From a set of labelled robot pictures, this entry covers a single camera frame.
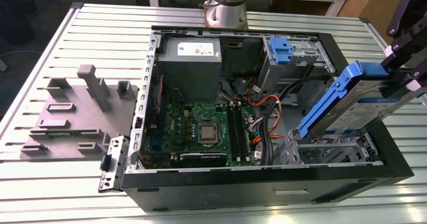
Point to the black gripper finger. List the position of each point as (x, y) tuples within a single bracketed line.
[(405, 46), (397, 89)]

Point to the hard disk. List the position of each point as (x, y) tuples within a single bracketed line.
[(361, 109)]

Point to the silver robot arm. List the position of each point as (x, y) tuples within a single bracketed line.
[(227, 14)]

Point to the metal disk bay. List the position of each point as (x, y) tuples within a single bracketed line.
[(321, 146)]

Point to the wooden cabinet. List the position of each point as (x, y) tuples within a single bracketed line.
[(370, 9)]

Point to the silver optical drive cage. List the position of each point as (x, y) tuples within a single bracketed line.
[(274, 74)]

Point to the blue plastic drive latch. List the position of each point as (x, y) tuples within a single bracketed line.
[(281, 51)]

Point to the black RAM slot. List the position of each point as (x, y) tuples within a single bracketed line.
[(243, 134), (234, 129)]

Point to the green motherboard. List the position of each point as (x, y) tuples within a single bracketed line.
[(214, 109)]

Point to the silver CPU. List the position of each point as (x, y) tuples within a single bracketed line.
[(208, 133)]

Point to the CPU socket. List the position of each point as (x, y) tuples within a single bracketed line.
[(210, 143)]

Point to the grey power supply unit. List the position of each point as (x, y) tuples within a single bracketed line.
[(187, 79)]

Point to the black PC case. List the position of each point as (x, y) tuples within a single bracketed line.
[(234, 191)]

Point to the black graphics card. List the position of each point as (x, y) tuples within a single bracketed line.
[(200, 159)]

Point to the grey parts rack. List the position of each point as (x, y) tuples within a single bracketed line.
[(83, 124)]

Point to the metal hinged card bracket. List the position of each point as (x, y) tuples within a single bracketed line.
[(116, 154)]

